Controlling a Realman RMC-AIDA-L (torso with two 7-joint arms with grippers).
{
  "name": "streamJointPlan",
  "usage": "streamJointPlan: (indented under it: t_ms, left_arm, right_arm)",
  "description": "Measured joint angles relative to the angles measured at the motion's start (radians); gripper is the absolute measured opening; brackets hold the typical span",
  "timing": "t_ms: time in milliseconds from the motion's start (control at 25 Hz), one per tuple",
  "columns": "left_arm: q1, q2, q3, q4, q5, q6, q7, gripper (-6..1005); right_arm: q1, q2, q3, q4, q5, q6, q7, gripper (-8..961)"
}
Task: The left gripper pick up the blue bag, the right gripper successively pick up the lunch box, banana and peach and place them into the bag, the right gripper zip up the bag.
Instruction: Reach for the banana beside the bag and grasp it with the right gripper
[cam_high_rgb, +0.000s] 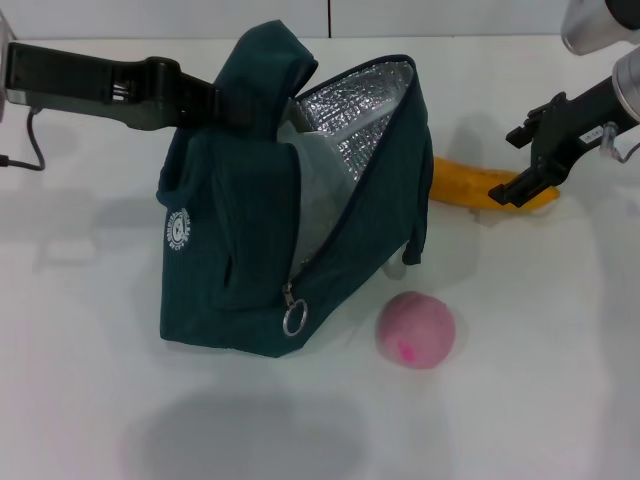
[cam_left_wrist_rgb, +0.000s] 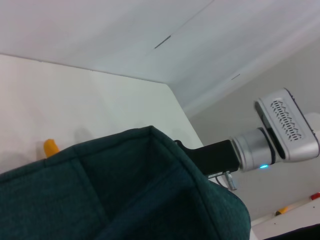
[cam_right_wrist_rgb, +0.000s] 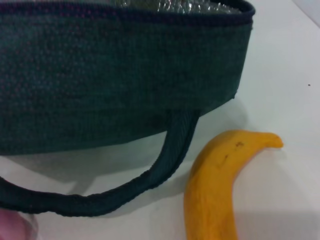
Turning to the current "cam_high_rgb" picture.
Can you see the pink peach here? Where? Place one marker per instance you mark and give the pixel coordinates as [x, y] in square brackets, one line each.
[420, 327]

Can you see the dark teal insulated lunch bag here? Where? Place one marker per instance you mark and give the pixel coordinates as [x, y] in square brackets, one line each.
[240, 225]

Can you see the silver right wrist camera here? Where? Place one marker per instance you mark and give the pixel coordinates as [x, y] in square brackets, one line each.
[590, 27]

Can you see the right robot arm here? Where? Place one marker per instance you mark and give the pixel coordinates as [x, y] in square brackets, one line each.
[630, 85]

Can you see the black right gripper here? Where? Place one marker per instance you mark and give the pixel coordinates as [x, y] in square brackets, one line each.
[575, 125]

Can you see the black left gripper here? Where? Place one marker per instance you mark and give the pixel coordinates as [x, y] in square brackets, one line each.
[75, 80]

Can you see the yellow banana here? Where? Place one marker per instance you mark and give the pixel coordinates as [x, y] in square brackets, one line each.
[460, 185]

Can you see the clear food container blue seal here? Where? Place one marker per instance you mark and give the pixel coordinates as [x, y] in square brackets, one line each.
[320, 200]

